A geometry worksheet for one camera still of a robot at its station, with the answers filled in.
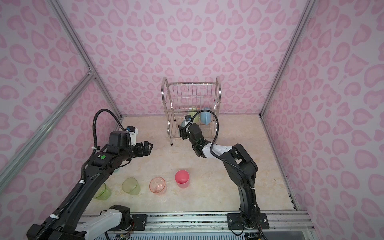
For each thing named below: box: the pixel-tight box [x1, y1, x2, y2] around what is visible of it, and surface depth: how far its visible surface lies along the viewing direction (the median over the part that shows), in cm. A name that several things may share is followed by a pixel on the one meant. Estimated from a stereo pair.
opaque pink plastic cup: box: [175, 169, 190, 189], surface depth 82 cm
